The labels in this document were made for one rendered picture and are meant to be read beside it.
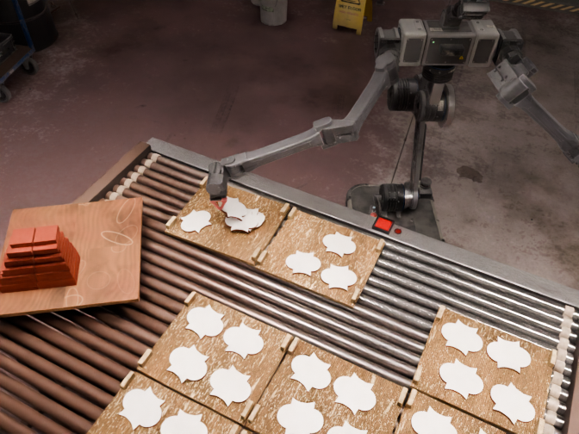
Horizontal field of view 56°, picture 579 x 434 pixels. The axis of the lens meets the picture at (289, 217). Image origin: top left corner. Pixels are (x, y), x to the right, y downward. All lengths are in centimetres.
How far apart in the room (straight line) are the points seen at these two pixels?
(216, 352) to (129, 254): 49
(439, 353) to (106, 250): 125
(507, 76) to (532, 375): 101
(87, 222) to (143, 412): 79
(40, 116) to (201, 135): 130
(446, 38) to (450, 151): 196
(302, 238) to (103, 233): 77
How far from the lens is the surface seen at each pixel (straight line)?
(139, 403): 187
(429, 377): 193
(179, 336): 197
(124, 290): 199
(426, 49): 240
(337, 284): 206
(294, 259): 212
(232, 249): 217
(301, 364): 187
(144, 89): 482
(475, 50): 246
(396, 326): 203
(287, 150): 200
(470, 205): 387
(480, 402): 194
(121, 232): 216
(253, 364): 189
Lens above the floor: 260
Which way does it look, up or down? 47 degrees down
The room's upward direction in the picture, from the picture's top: 2 degrees clockwise
